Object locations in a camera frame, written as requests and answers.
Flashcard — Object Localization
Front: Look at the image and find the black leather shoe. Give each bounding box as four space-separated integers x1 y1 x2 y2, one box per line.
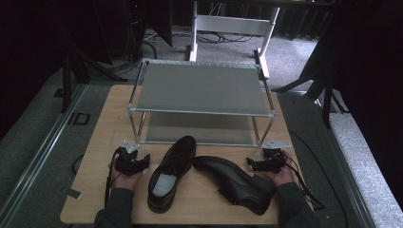
192 155 277 217
146 135 198 214

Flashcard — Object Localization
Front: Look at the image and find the grey tape piece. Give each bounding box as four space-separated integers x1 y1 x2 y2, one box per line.
59 186 83 200

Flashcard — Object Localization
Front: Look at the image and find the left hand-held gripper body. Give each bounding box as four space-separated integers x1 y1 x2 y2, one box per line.
113 140 146 178

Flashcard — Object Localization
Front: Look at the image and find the person's left hand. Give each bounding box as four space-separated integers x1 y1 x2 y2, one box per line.
108 162 143 192

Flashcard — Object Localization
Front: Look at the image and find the bundle of floor cables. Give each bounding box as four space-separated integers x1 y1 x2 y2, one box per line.
143 28 257 46

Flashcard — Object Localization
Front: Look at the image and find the grey metal shoe rack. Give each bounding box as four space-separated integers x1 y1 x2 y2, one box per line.
126 58 278 149

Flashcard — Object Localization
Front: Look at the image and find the black floor bracket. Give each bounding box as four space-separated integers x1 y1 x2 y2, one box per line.
67 111 91 126

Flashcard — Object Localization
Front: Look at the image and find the white desk frame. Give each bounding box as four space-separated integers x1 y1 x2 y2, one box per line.
188 0 281 80

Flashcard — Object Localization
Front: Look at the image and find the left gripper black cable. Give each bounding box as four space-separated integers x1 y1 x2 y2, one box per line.
104 147 125 210

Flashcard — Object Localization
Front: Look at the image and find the long black floor cable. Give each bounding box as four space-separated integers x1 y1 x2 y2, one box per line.
287 128 350 228

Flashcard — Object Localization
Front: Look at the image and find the black tripod stand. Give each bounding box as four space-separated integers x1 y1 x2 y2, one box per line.
47 0 129 114
271 60 351 129

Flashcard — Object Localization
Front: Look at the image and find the black curtain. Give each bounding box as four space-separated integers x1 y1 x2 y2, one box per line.
298 0 403 212
0 0 69 142

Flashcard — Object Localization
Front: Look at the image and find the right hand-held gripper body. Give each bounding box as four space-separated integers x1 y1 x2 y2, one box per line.
257 139 293 175

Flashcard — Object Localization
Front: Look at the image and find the short black floor cable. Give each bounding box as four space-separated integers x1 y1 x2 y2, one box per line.
71 154 86 176

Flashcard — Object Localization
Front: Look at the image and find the person's right hand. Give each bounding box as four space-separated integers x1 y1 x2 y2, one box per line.
265 150 297 188

